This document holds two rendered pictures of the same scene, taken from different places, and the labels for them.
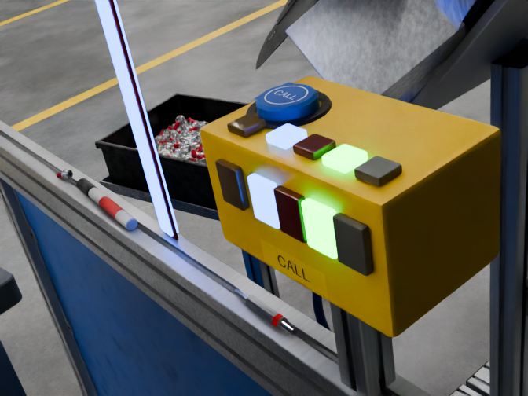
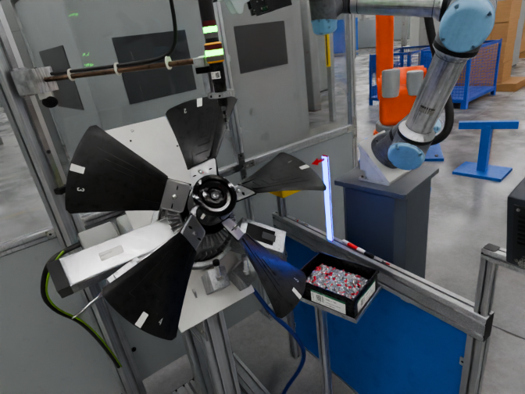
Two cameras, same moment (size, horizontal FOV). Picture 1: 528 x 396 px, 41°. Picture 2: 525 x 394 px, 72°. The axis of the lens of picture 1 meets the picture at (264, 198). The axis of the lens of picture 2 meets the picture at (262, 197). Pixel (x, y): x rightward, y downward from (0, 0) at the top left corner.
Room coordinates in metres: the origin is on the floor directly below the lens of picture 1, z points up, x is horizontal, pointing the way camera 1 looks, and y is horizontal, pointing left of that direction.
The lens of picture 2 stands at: (1.78, -0.09, 1.58)
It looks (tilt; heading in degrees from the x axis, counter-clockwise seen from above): 24 degrees down; 182
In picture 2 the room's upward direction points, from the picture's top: 8 degrees counter-clockwise
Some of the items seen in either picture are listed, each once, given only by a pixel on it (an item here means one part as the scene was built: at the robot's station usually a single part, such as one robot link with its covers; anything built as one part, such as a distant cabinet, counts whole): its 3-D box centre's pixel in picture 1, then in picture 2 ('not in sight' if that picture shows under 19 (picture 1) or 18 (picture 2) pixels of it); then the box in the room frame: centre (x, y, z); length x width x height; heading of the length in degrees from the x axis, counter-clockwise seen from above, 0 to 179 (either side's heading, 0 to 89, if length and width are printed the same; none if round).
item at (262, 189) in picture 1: (265, 200); not in sight; (0.36, 0.00, 1.04); 0.02 x 0.01 x 0.03; 34
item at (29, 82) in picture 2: not in sight; (33, 80); (0.60, -0.77, 1.54); 0.10 x 0.07 x 0.09; 69
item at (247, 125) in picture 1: (247, 125); not in sight; (0.40, 0.00, 1.08); 0.02 x 0.02 x 0.01; 34
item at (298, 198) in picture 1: (291, 214); not in sight; (0.34, -0.01, 1.04); 0.02 x 0.01 x 0.03; 34
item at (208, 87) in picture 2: not in sight; (214, 77); (0.82, -0.19, 1.50); 0.09 x 0.07 x 0.10; 69
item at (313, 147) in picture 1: (314, 146); not in sight; (0.35, -0.03, 1.08); 0.02 x 0.02 x 0.01; 34
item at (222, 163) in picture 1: (232, 184); not in sight; (0.38, 0.02, 1.04); 0.02 x 0.01 x 0.03; 34
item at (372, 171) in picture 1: (378, 170); not in sight; (0.31, -0.06, 1.08); 0.02 x 0.02 x 0.01; 34
